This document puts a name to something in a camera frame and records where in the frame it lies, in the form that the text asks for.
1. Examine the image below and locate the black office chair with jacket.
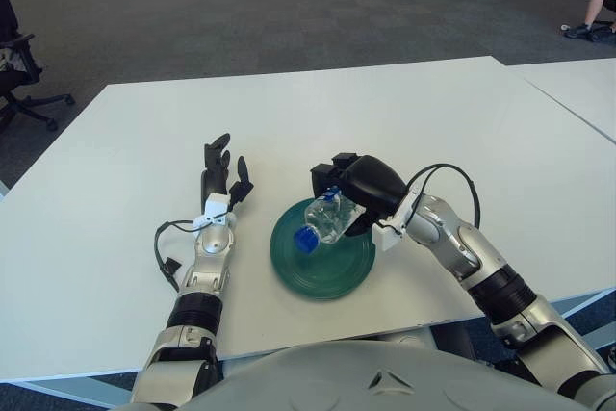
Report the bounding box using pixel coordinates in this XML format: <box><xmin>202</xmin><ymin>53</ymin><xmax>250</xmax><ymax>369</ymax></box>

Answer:
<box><xmin>0</xmin><ymin>0</ymin><xmax>76</xmax><ymax>133</ymax></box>

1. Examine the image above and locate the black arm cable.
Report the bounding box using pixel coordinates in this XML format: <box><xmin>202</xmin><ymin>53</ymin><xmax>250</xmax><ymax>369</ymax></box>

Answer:
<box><xmin>154</xmin><ymin>220</ymin><xmax>206</xmax><ymax>290</ymax></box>
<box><xmin>379</xmin><ymin>163</ymin><xmax>482</xmax><ymax>229</ymax></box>

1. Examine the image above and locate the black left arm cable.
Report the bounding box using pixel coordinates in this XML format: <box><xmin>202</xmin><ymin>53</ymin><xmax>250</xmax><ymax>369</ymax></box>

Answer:
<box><xmin>154</xmin><ymin>220</ymin><xmax>206</xmax><ymax>290</ymax></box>

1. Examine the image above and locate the clear bottle blue cap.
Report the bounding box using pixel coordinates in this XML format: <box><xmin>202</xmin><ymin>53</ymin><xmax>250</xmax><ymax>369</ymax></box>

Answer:
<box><xmin>293</xmin><ymin>186</ymin><xmax>366</xmax><ymax>256</ymax></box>

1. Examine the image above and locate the seated person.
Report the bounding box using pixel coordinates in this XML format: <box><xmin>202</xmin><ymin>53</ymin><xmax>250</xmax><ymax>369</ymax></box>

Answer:
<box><xmin>562</xmin><ymin>0</ymin><xmax>616</xmax><ymax>41</ymax></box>

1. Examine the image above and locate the green round plate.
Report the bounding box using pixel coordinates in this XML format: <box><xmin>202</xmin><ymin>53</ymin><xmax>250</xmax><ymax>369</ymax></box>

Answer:
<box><xmin>269</xmin><ymin>198</ymin><xmax>378</xmax><ymax>303</ymax></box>

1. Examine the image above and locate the grey robot torso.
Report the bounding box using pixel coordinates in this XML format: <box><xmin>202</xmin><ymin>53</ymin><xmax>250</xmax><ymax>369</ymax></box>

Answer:
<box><xmin>108</xmin><ymin>339</ymin><xmax>598</xmax><ymax>411</ymax></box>

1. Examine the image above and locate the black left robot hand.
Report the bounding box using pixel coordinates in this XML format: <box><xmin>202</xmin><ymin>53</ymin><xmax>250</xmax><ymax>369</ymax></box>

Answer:
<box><xmin>200</xmin><ymin>133</ymin><xmax>255</xmax><ymax>214</ymax></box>

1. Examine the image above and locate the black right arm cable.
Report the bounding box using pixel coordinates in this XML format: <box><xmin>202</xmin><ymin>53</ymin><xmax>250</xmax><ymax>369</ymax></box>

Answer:
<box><xmin>379</xmin><ymin>163</ymin><xmax>482</xmax><ymax>229</ymax></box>

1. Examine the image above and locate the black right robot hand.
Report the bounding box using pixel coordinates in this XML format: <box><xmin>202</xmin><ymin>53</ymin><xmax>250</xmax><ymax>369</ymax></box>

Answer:
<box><xmin>309</xmin><ymin>152</ymin><xmax>410</xmax><ymax>239</ymax></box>

